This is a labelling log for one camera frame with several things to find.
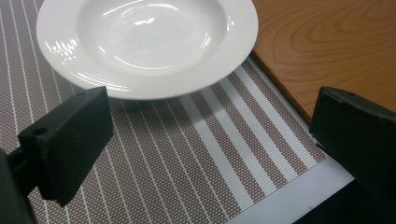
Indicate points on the white deep plate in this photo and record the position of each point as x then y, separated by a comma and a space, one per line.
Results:
148, 43

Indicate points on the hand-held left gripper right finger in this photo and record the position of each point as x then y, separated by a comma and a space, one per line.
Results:
358, 137

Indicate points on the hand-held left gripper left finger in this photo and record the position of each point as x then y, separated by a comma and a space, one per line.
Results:
70, 140

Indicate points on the brown striped woven placemat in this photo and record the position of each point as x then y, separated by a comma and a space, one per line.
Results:
174, 158

